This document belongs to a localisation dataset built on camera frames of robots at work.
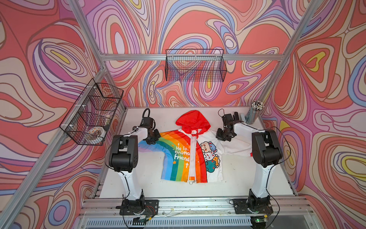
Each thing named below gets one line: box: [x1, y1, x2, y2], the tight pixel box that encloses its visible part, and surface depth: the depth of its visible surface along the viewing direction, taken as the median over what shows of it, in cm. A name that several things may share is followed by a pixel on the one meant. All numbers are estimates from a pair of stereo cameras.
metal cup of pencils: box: [244, 100, 265, 125], surface depth 101 cm
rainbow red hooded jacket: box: [137, 109, 254, 185], surface depth 95 cm
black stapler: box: [232, 111, 240, 121], surface depth 113 cm
